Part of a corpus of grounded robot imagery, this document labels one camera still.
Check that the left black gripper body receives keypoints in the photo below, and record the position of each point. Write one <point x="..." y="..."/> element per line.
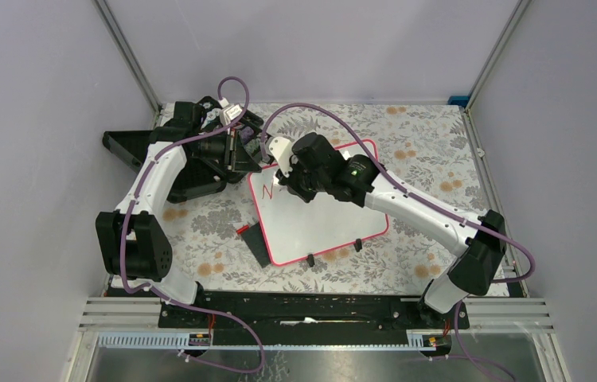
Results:
<point x="232" y="146"/>

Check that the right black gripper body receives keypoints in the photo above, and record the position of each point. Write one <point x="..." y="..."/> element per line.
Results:
<point x="305" y="185"/>

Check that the pink framed whiteboard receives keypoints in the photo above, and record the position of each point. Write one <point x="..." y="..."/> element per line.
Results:
<point x="293" y="229"/>

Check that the red marker cap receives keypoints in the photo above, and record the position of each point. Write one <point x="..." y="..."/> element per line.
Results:
<point x="242" y="229"/>

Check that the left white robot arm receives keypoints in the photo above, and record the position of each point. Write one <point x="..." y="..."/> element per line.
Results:
<point x="132" y="241"/>

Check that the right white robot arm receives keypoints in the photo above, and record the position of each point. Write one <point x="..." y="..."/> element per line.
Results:
<point x="311" y="165"/>

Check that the black poker chip case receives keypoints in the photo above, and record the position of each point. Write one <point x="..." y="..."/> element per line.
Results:
<point x="205" y="172"/>

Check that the dark grey lego baseplate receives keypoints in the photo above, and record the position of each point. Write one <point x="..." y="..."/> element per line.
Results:
<point x="254" y="239"/>

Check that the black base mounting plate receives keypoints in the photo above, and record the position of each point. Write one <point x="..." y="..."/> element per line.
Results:
<point x="233" y="317"/>

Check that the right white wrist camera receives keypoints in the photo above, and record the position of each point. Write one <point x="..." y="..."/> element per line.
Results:
<point x="281" y="151"/>

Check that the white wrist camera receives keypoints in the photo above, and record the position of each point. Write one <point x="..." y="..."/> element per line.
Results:
<point x="281" y="151"/>
<point x="229" y="112"/>

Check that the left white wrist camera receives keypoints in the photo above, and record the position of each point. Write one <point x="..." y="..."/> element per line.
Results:
<point x="229" y="112"/>

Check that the blue corner bracket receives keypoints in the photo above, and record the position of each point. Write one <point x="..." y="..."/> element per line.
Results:
<point x="459" y="100"/>

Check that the aluminium frame rail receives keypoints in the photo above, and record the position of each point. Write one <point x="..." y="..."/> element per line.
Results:
<point x="118" y="36"/>

